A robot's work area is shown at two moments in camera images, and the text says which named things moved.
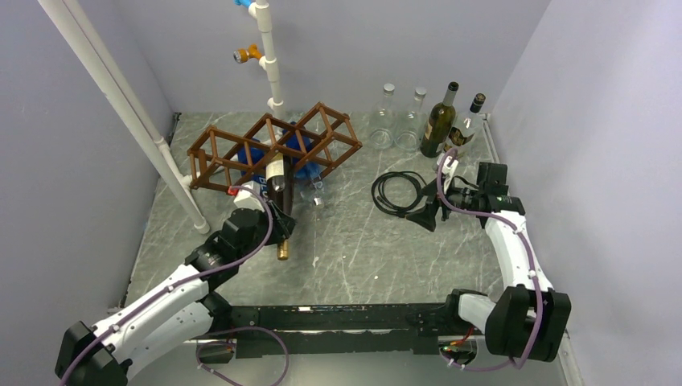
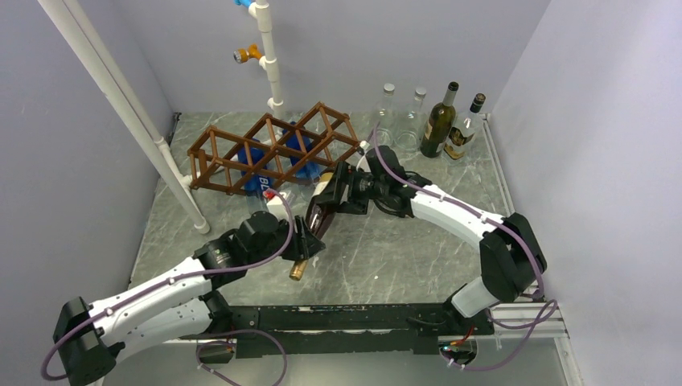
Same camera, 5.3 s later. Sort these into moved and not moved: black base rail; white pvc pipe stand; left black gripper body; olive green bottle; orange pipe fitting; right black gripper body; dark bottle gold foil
Moved: left black gripper body; right black gripper body; dark bottle gold foil
Not moved: white pvc pipe stand; black base rail; orange pipe fitting; olive green bottle
